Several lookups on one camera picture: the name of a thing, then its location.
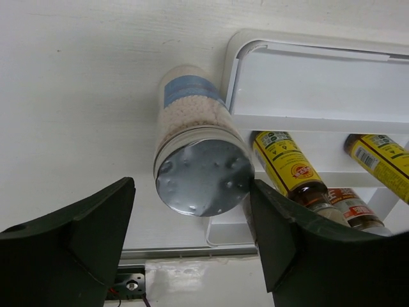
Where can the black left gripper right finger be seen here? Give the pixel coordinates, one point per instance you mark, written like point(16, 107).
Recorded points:
point(309, 260)

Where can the aluminium table frame rail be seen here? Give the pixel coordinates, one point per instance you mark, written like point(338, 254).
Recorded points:
point(135, 257)

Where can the silver-lid spice jar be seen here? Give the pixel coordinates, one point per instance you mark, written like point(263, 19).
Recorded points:
point(356, 212)

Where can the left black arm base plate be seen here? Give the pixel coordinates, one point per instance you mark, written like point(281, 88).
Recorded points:
point(129, 285)

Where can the white divided plastic tray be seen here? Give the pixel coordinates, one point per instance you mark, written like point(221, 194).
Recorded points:
point(320, 90)

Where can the yellow-label small bottle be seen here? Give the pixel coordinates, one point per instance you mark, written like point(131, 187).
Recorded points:
point(383, 158)
point(292, 174)

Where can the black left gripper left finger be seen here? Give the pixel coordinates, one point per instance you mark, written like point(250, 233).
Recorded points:
point(70, 256)

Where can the blue-label salt shaker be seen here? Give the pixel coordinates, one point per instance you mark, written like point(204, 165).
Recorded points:
point(202, 166)

